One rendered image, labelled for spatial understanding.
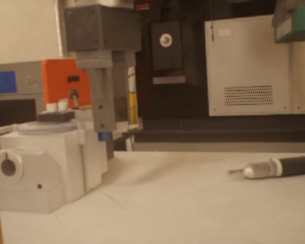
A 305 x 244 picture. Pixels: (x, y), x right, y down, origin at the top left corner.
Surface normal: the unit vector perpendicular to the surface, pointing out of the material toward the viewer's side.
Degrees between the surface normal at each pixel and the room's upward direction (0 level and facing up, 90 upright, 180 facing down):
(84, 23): 90
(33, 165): 90
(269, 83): 90
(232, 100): 90
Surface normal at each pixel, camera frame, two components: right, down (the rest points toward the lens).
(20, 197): -0.32, 0.15
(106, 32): 0.94, -0.02
